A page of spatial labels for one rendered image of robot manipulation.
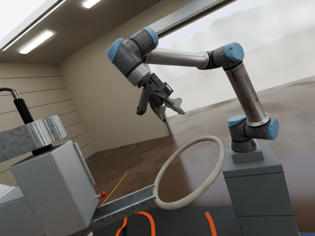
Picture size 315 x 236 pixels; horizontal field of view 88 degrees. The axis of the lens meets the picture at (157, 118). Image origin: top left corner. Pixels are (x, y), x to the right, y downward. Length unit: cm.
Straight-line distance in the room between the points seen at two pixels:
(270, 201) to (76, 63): 698
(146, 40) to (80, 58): 650
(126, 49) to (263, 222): 160
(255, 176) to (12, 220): 148
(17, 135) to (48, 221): 43
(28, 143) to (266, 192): 154
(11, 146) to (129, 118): 546
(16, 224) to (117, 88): 550
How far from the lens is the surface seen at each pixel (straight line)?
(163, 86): 65
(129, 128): 639
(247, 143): 149
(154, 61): 89
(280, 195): 159
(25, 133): 92
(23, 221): 111
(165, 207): 86
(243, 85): 115
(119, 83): 617
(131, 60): 63
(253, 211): 168
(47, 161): 90
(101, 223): 105
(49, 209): 101
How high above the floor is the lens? 162
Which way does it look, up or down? 9 degrees down
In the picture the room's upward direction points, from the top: 20 degrees counter-clockwise
